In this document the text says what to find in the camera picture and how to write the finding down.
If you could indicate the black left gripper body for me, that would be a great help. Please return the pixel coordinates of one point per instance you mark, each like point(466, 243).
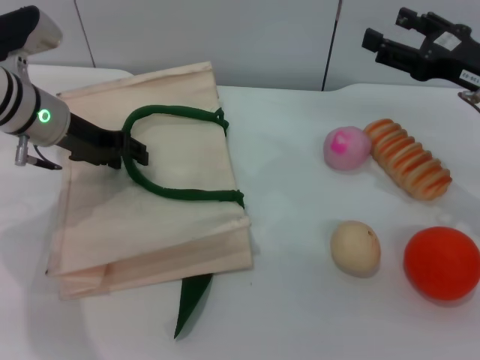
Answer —
point(90, 144)

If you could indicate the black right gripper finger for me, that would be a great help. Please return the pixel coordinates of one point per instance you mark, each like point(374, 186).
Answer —
point(408, 18)
point(390, 48)

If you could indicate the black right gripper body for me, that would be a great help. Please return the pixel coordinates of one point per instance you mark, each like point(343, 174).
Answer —
point(446, 48)

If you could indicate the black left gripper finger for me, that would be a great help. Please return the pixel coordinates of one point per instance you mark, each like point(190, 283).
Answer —
point(139, 145)
point(140, 158)

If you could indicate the orange striped bread loaf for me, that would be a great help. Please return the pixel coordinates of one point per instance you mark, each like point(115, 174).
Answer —
point(408, 161)

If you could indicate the beige egg yolk pastry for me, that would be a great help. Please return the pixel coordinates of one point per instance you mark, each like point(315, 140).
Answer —
point(354, 249)

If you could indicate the pink peach toy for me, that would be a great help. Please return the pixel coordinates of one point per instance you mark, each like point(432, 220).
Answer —
point(347, 148)

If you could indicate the orange fruit toy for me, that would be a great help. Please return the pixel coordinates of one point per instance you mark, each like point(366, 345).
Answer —
point(442, 262)

